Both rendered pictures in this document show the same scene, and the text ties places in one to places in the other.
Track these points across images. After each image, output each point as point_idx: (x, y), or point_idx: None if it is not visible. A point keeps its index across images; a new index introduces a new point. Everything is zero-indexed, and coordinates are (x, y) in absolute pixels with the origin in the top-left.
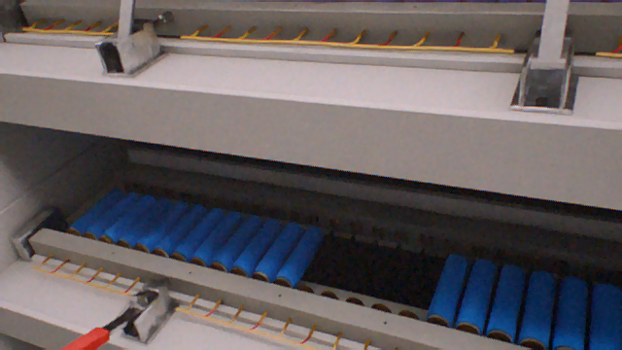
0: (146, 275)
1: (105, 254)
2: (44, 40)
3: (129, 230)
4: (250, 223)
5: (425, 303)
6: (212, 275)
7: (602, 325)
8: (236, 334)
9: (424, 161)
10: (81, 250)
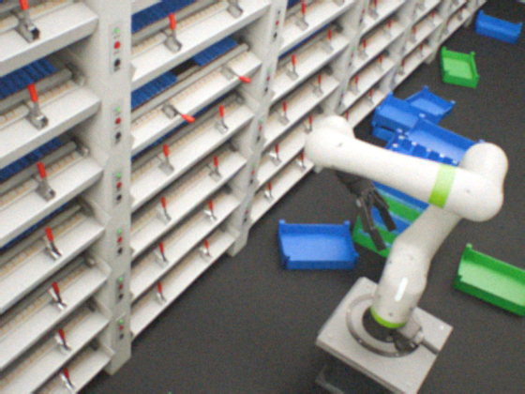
0: (157, 105)
1: (145, 109)
2: (136, 55)
3: (134, 101)
4: None
5: (193, 65)
6: (171, 91)
7: (218, 46)
8: (183, 98)
9: (225, 34)
10: (140, 113)
